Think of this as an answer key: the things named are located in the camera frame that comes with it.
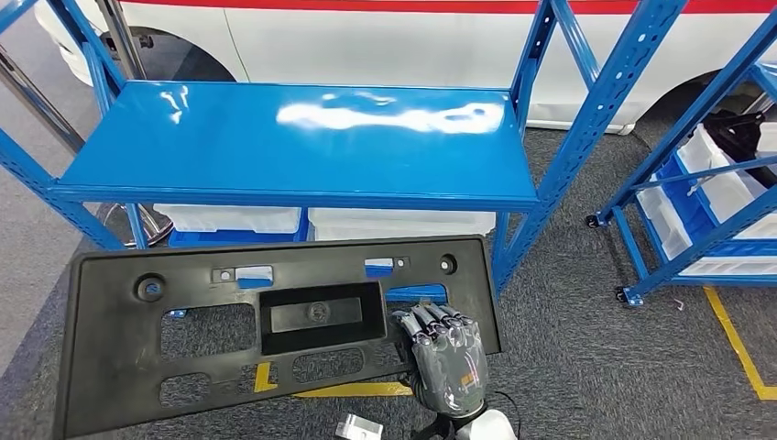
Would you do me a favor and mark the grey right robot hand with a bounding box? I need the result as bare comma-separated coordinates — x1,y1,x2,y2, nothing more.
391,302,490,420

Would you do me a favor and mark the black plastic plate bracket part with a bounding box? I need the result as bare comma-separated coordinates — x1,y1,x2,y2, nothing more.
53,235,504,440

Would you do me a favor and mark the blue wheeled shelf rack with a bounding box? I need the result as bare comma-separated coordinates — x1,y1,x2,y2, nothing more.
585,0,777,308

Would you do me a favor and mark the blue metal shelf rack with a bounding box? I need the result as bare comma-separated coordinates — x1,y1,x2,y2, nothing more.
0,0,690,320

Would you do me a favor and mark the black curved plastic part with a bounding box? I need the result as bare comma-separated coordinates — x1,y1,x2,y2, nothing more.
703,112,767,184

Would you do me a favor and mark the white plastic bin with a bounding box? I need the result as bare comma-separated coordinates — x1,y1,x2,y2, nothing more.
153,204,301,235
755,121,777,172
307,208,498,230
675,124,777,237
312,225,496,242
637,184,777,278

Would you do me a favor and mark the blue plastic bin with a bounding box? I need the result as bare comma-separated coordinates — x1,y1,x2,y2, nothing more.
655,154,777,257
169,227,305,249

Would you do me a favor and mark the yellow floor tape square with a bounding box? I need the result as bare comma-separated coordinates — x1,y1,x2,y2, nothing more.
704,286,777,402

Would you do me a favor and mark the white car with red stripe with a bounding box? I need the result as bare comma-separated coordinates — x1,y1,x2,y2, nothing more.
33,0,777,136

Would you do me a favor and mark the chrome stanchion pole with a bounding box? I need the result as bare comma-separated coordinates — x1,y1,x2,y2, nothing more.
93,0,175,250

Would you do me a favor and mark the grey slanted metal bar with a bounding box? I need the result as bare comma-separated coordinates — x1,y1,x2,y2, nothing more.
0,48,86,154

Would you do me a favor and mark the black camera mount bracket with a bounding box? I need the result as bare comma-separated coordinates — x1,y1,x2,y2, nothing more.
410,415,457,440

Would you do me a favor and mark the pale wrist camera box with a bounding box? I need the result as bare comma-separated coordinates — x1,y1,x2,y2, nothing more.
335,413,385,440

